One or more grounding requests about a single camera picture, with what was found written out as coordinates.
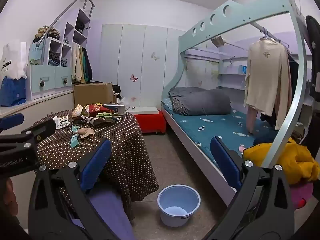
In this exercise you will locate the white blue toothpaste box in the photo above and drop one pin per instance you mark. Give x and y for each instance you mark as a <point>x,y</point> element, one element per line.
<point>117,108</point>

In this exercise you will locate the navy cloth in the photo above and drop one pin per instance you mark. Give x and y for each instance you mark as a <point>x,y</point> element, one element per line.
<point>265,138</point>

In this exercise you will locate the large cardboard box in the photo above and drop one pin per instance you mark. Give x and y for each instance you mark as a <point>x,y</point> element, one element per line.
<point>92,93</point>

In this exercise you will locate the teal quilted bedsheet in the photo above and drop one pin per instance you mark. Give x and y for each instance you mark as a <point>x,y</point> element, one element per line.
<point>220,127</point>

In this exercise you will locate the black patterned garment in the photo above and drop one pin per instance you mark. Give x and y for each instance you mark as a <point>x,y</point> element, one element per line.
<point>313,55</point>

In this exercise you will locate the teal plastic packet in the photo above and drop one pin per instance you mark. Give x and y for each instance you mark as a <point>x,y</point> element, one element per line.
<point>75,140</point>

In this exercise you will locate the white small box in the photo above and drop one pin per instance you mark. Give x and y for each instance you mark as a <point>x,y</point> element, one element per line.
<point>62,123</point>

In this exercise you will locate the dark plaid pillow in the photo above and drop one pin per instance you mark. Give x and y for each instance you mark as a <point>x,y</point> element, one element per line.
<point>176,105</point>

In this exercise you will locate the light blue plastic bucket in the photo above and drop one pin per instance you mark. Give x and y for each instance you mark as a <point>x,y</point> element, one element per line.
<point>170,212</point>

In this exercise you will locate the lilac staircase cabinet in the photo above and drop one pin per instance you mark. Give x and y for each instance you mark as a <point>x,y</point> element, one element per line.
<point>47,77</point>

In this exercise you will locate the beige sock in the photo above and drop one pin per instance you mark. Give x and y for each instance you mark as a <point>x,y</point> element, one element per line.
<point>86,132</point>

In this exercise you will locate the blue bag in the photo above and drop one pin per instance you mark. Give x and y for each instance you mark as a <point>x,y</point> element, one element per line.
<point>12,92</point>

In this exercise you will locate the olive clothes pile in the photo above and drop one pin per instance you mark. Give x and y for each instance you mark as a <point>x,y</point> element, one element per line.
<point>47,33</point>

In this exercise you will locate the white cloth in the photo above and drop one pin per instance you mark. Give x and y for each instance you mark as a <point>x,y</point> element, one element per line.
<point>123,102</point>

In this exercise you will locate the small blue box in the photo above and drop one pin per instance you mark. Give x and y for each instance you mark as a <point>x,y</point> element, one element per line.
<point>243,69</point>

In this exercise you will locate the cream hanging jacket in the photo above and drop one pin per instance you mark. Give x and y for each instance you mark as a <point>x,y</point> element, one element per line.
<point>77,62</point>

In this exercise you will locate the folded jeans stack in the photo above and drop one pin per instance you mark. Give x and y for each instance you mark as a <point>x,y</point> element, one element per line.
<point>54,58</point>

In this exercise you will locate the green hanging garment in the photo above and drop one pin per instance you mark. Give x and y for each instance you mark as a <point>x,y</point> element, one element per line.
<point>84,62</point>

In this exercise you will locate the white wardrobe with butterfly stickers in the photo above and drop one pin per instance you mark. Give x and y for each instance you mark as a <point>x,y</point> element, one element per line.
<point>140,55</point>

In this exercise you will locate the black folded clothes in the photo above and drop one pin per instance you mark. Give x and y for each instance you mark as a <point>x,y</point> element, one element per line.
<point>80,26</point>

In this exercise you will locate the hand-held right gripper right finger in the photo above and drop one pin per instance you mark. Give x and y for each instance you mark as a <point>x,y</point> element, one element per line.
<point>225,160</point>

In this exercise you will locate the pink garment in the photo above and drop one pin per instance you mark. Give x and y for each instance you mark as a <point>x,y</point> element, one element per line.
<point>251,120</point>

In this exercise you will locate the white yellow snack packet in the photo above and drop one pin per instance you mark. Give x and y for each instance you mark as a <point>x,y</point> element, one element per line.
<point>77,110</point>

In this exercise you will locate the yellow jacket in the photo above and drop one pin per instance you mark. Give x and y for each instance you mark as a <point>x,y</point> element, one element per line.
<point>300,160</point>

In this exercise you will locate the small cardboard box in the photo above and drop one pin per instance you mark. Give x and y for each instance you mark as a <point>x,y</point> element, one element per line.
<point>114,98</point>

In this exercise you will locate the magenta cloth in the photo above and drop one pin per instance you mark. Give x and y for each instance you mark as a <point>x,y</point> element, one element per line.
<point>300,195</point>

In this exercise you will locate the brown polka dot tablecloth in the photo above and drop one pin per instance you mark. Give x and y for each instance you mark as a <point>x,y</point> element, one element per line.
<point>112,142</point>

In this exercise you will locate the gray duvet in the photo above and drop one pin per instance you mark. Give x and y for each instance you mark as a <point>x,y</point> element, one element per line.
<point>205,100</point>

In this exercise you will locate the person's purple trouser leg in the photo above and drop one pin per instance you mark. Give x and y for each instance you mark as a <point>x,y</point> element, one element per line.
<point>110,212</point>

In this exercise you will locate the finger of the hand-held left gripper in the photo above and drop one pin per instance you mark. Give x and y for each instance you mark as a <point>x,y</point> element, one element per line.
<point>42,130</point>
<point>12,120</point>

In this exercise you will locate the black hanging jacket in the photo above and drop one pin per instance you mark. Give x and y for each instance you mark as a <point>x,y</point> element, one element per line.
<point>88,65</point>

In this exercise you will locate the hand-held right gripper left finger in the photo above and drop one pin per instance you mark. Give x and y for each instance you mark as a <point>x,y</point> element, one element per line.
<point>96,165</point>

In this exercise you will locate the red bench with white top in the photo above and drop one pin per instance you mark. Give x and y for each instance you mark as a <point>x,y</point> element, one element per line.
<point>147,122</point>

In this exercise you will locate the green microfiber cloth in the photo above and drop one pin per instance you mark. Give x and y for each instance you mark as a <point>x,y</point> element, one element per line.
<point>107,115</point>

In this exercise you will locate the black cloth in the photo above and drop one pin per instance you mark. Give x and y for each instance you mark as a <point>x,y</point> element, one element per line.
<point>116,91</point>

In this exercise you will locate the striped brown cloth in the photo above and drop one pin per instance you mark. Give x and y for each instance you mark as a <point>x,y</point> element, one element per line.
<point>96,121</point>

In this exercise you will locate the white wall shelf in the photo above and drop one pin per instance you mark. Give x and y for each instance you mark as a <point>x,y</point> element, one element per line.
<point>230,77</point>

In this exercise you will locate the light blue checked pillow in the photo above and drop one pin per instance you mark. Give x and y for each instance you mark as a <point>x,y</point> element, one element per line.
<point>166,103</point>

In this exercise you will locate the grey metal handrail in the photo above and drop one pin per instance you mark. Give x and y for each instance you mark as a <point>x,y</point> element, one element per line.
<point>62,15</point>

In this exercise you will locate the white shopping bag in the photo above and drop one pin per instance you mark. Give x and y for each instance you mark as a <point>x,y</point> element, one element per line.
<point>13,60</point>

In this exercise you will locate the cream sweater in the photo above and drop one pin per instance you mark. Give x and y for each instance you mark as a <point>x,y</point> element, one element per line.
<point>265,80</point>

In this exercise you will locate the light teal bunk bed frame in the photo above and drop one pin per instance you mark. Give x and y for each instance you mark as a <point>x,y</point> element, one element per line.
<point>262,5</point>

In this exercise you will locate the red snack bag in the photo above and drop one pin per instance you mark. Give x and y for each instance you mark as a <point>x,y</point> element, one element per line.
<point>100,109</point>

